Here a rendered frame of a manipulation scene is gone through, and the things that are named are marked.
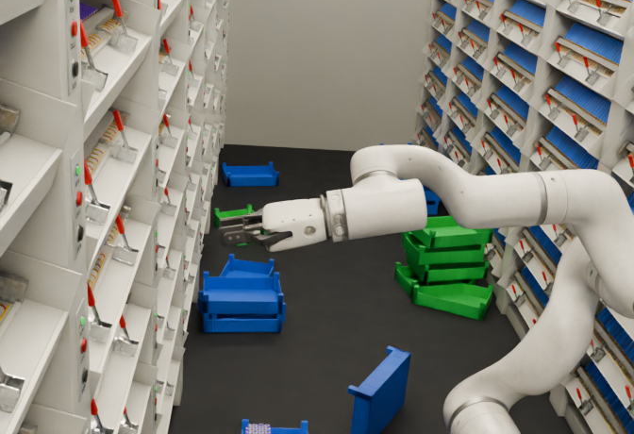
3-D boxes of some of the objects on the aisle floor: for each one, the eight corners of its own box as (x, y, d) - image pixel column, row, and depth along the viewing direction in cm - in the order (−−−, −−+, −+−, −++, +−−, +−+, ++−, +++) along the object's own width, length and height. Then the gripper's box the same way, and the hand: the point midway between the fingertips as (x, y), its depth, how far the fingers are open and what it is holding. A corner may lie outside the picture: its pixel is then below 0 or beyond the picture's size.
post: (182, 389, 269) (193, -187, 207) (179, 406, 260) (191, -191, 199) (122, 387, 267) (115, -193, 206) (117, 404, 258) (108, -197, 197)
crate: (404, 404, 270) (410, 352, 263) (364, 452, 245) (371, 396, 238) (382, 396, 274) (389, 344, 267) (342, 442, 249) (347, 387, 242)
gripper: (325, 177, 137) (219, 193, 137) (332, 214, 122) (212, 231, 122) (330, 218, 140) (226, 233, 140) (338, 258, 125) (222, 275, 125)
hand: (232, 230), depth 131 cm, fingers open, 3 cm apart
